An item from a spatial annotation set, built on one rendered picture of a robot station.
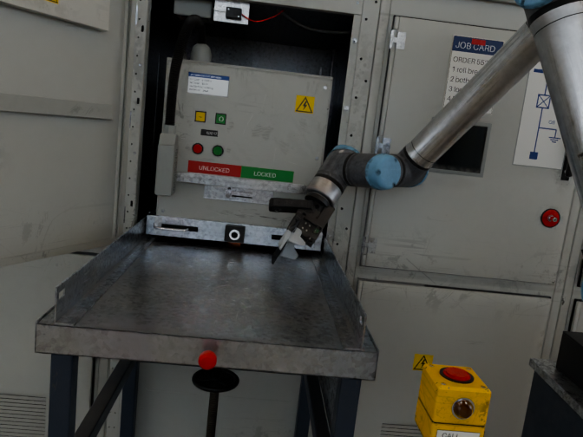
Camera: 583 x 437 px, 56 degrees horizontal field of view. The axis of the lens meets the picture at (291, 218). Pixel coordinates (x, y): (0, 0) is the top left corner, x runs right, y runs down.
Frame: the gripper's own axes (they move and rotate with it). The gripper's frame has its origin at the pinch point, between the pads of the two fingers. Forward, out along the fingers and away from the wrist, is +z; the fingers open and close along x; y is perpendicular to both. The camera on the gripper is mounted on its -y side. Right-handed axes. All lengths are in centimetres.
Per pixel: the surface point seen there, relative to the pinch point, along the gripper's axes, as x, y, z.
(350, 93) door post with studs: 0, -7, -54
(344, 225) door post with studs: 18.6, 12.5, -25.8
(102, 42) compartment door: -5, -70, -24
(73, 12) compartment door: -18, -73, -20
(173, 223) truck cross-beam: 26.8, -31.7, 0.3
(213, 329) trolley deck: -29.4, -0.9, 26.7
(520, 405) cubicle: 39, 92, -13
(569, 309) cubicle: 24, 88, -45
